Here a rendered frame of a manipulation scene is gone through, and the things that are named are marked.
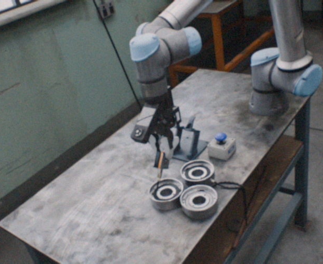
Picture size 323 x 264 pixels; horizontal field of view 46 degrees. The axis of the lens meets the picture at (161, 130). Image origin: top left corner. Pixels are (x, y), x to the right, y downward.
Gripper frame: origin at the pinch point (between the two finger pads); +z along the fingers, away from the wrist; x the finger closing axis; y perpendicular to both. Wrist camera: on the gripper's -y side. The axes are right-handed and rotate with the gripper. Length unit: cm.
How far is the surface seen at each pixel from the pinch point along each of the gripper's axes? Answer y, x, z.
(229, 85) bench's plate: 71, 17, 13
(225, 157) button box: 20.1, -8.8, 11.7
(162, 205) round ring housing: -8.5, -3.7, 10.6
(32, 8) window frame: 71, 147, -21
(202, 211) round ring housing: -6.3, -16.1, 9.6
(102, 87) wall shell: 113, 154, 53
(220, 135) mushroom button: 23.3, -5.7, 5.7
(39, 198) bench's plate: -21.9, 38.5, 13.1
